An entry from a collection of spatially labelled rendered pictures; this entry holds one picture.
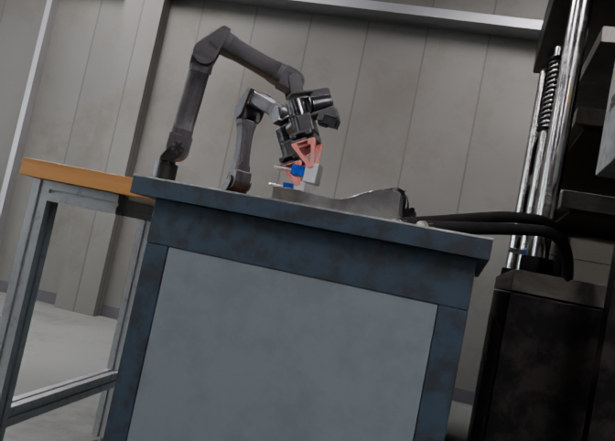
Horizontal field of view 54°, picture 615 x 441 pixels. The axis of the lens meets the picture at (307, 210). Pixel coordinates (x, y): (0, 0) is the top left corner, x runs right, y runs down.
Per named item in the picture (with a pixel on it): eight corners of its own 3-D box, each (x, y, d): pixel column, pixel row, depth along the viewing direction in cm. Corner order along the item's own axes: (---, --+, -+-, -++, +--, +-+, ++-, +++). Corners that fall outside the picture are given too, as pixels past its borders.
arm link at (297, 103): (312, 123, 171) (307, 101, 172) (316, 114, 166) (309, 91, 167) (289, 126, 170) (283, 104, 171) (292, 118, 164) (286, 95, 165)
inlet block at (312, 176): (269, 174, 165) (274, 155, 165) (275, 177, 170) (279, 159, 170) (314, 183, 161) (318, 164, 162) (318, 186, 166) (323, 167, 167)
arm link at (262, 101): (302, 112, 201) (264, 91, 225) (281, 103, 196) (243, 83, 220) (288, 145, 204) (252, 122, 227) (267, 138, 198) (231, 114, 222)
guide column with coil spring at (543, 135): (500, 360, 237) (555, 45, 246) (499, 358, 242) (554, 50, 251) (513, 363, 235) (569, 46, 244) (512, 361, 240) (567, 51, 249)
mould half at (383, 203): (267, 215, 177) (276, 170, 178) (292, 223, 202) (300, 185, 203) (436, 247, 163) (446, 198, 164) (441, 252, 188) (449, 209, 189)
